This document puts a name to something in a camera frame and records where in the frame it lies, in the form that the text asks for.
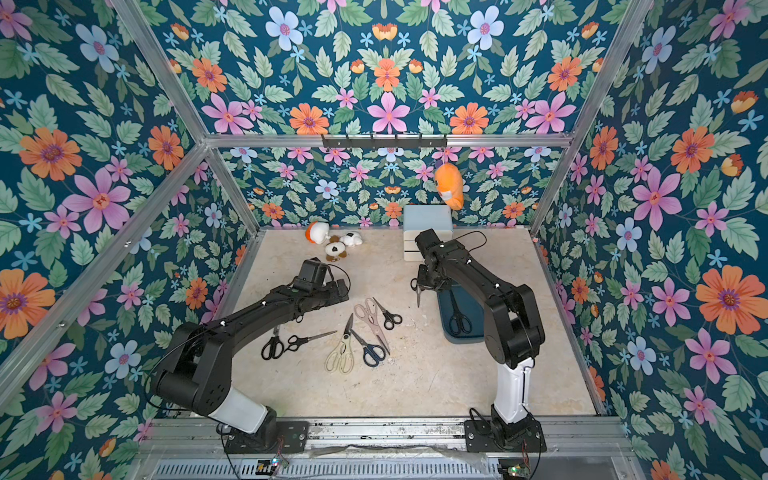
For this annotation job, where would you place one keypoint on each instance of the large black scissors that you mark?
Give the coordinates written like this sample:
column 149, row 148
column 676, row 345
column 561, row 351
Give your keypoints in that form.
column 458, row 324

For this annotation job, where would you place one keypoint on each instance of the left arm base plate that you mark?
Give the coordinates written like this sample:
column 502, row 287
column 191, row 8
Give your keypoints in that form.
column 278, row 436

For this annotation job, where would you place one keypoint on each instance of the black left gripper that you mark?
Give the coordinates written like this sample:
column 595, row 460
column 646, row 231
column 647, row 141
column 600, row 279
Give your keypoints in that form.
column 334, row 295

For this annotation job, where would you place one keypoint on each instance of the white mini drawer cabinet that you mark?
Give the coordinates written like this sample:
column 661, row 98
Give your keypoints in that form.
column 418, row 218

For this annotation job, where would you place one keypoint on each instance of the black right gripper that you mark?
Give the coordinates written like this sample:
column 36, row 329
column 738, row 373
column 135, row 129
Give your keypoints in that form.
column 424, row 282

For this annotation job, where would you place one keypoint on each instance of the black scissors pointing right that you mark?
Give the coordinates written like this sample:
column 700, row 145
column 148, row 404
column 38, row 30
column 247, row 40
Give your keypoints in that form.
column 295, row 342

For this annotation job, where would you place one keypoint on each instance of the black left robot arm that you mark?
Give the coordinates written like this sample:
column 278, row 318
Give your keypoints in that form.
column 196, row 371

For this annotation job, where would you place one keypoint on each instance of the metal front rail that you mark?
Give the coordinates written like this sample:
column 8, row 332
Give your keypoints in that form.
column 576, row 447

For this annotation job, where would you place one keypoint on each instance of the teal plastic storage box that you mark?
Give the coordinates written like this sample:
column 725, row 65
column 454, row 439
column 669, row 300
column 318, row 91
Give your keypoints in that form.
column 470, row 307

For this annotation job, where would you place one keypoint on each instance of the orange plush toy hanging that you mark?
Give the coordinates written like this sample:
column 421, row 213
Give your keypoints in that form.
column 450, row 186

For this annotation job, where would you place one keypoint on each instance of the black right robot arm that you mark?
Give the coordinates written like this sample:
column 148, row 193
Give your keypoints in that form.
column 512, row 328

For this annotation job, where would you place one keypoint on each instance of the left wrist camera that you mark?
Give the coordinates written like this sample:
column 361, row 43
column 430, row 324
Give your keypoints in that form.
column 311, row 276

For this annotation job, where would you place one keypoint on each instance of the small black scissors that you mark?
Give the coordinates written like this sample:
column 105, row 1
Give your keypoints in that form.
column 390, row 319

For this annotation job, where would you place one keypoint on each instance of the black hook rail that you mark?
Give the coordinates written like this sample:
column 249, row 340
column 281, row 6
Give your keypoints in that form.
column 375, row 141

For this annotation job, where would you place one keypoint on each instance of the pink kitchen scissors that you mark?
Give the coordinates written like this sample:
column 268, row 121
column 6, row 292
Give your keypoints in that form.
column 366, row 311

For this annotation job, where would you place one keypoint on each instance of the blue handled scissors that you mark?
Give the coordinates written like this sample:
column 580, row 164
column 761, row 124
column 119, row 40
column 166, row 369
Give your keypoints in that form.
column 373, row 354

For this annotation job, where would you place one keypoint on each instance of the cream kitchen scissors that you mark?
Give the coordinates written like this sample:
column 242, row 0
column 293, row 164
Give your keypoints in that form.
column 341, row 358

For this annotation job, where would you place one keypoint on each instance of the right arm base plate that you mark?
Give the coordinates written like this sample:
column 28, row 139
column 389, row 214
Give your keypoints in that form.
column 525, row 436

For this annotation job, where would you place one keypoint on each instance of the white brown plush dog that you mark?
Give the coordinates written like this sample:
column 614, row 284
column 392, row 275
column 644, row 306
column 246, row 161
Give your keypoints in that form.
column 338, row 246

